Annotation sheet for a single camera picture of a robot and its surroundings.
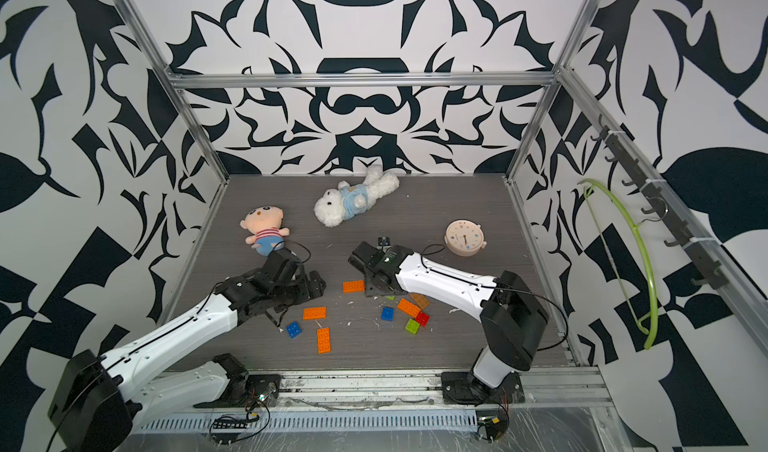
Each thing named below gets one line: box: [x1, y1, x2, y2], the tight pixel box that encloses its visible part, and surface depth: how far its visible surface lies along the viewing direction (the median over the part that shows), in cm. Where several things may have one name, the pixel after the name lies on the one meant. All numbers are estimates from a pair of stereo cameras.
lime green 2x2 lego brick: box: [405, 318, 420, 335], surface depth 85 cm
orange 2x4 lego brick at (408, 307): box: [398, 298, 421, 319], surface depth 89 cm
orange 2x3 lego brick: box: [302, 306, 327, 320], surface depth 87 cm
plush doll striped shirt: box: [240, 206, 290, 257], surface depth 99 cm
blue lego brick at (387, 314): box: [381, 307, 395, 321], surface depth 88 cm
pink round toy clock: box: [444, 218, 487, 257], surface depth 102 cm
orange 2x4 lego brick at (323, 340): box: [316, 327, 332, 354], surface depth 83 cm
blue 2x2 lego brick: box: [286, 321, 302, 339], surface depth 85 cm
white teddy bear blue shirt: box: [314, 166, 400, 227], surface depth 104 cm
